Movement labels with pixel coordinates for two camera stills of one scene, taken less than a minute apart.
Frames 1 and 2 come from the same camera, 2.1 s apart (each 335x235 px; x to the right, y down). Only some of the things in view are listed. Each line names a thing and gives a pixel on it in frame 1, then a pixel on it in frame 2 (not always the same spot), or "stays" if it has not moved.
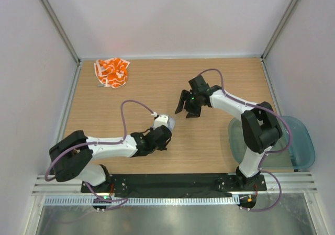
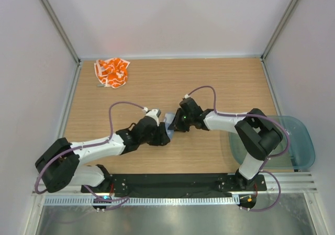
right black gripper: [185, 96] → [180, 127]
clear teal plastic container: [295, 149] stays
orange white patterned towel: [112, 71] stays
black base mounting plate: [125, 186] stays
